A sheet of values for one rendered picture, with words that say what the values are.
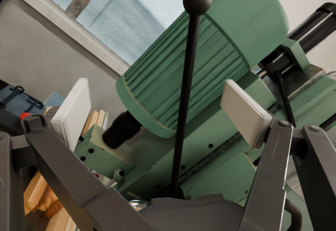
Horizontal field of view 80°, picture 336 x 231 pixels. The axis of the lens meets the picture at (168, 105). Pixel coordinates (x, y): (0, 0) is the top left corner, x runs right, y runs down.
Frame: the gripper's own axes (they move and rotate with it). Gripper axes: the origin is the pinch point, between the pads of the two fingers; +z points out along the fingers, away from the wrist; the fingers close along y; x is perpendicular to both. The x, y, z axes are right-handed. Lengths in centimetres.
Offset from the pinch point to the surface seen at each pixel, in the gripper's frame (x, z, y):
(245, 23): 5.1, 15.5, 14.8
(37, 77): -61, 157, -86
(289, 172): -22.7, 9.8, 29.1
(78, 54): -41, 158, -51
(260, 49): 1.2, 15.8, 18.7
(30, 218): -33.5, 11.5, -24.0
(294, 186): -23.5, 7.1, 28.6
